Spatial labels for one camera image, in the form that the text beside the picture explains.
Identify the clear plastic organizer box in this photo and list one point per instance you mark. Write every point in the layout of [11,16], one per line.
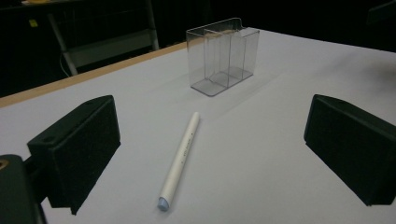
[222,57]

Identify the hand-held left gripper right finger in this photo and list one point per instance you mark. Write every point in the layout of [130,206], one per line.
[351,146]

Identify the yellow tag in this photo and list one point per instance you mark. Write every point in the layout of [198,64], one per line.
[33,23]

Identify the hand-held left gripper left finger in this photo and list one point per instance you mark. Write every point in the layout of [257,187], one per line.
[77,146]

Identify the metal stand frame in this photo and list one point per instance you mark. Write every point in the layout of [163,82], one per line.
[102,46]

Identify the white pen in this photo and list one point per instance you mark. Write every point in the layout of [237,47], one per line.
[182,157]

